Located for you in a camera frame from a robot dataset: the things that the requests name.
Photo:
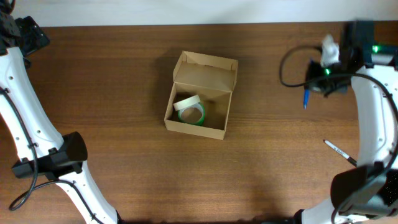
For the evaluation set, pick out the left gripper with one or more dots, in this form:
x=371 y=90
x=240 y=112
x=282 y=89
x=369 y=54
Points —
x=35 y=37

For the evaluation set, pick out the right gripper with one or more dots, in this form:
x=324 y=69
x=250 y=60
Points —
x=312 y=69

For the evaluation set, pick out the blue pen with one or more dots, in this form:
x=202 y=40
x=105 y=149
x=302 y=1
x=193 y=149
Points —
x=306 y=96

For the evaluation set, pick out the green tape roll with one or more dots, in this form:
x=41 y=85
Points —
x=194 y=114

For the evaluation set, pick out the brown cardboard box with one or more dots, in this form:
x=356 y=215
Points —
x=213 y=79

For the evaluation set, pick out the beige masking tape roll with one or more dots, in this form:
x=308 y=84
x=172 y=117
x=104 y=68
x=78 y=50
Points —
x=186 y=103

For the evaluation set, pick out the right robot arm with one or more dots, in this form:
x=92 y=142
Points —
x=369 y=190

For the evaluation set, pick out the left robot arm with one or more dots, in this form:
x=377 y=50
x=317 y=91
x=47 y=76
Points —
x=46 y=156

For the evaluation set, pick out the black and white marker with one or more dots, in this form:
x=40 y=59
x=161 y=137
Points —
x=340 y=152

